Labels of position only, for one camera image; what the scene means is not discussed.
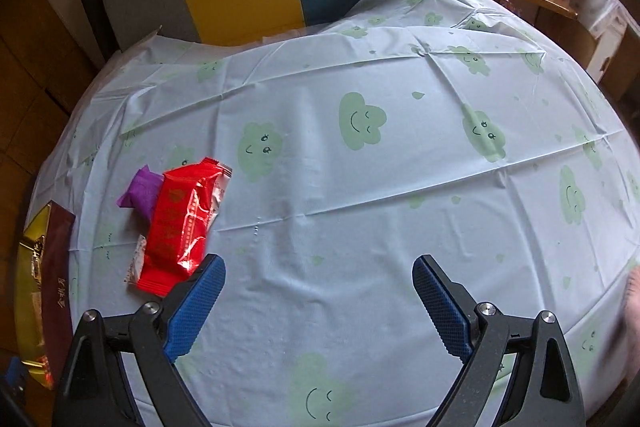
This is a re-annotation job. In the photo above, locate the red snack packet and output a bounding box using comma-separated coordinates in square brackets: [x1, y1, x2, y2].
[124, 157, 233, 298]

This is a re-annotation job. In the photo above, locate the gold tin box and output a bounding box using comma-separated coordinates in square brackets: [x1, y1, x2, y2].
[12, 201, 76, 390]

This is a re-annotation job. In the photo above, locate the white cloth bundle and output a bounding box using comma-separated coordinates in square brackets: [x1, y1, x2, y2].
[575, 0, 638, 83]

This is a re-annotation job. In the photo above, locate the purple snack packet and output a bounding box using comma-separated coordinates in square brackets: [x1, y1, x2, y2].
[117, 164, 163, 220]

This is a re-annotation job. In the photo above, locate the black upright post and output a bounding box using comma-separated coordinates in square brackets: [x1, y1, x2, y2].
[76, 0, 121, 63]

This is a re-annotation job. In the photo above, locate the cloud print tablecloth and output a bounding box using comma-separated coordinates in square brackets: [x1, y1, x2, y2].
[35, 0, 640, 427]

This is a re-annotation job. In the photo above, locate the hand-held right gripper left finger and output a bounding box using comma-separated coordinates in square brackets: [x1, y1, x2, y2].
[52, 253, 227, 427]

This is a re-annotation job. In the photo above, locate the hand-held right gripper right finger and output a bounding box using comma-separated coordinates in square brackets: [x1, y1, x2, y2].
[411, 254, 586, 427]

